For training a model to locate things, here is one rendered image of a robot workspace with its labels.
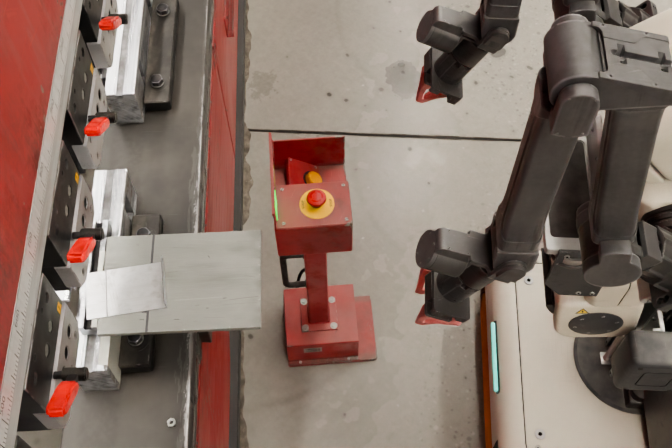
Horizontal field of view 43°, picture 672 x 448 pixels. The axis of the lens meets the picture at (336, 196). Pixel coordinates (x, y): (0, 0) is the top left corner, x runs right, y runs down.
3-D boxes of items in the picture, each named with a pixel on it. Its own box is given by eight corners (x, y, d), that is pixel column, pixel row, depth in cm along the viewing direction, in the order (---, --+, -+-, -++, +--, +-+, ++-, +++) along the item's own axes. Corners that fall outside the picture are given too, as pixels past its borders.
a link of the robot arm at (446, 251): (532, 272, 116) (528, 218, 121) (461, 251, 112) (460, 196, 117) (482, 303, 126) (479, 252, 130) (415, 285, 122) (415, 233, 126)
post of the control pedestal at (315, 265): (329, 322, 232) (325, 224, 186) (309, 324, 231) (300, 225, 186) (327, 304, 235) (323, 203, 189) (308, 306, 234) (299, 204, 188)
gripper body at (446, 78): (426, 93, 152) (449, 69, 146) (426, 50, 157) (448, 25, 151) (457, 104, 154) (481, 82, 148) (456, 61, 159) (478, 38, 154)
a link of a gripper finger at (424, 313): (400, 331, 135) (431, 311, 128) (400, 290, 139) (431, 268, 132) (436, 340, 138) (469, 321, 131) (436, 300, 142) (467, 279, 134)
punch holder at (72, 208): (85, 292, 121) (51, 236, 107) (25, 295, 121) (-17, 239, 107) (96, 202, 129) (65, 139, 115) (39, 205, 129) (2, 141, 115)
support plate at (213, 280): (261, 329, 137) (260, 327, 137) (98, 337, 137) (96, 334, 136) (261, 232, 147) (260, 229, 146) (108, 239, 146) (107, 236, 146)
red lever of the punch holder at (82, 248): (86, 251, 108) (103, 225, 117) (53, 253, 108) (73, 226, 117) (87, 265, 108) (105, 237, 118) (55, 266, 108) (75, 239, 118)
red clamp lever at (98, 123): (101, 125, 118) (116, 110, 128) (72, 126, 118) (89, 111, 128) (103, 137, 119) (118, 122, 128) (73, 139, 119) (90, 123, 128)
